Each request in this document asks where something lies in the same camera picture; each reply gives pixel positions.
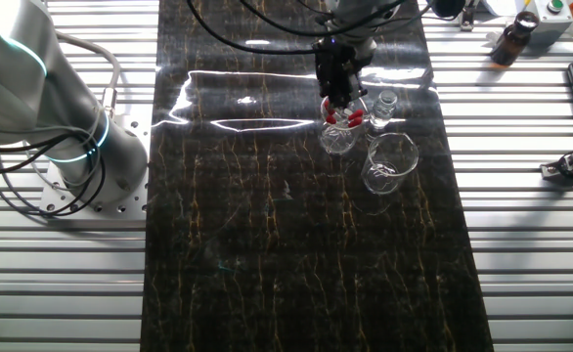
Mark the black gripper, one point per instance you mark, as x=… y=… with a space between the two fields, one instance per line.
x=338 y=66

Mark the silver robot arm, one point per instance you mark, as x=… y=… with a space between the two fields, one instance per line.
x=22 y=98

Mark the glass beaker with droppers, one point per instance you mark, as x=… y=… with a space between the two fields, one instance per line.
x=338 y=144

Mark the small clear glass bottle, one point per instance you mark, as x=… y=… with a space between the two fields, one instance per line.
x=383 y=115

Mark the clear glass beaker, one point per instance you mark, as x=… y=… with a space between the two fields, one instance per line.
x=389 y=176

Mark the black marble pattern mat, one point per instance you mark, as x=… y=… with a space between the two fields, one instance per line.
x=267 y=244

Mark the brown glass bottle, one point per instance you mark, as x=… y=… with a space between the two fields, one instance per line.
x=509 y=46

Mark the grey box green button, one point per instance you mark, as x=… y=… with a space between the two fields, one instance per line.
x=550 y=24

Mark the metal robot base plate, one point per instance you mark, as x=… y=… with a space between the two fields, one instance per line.
x=137 y=124

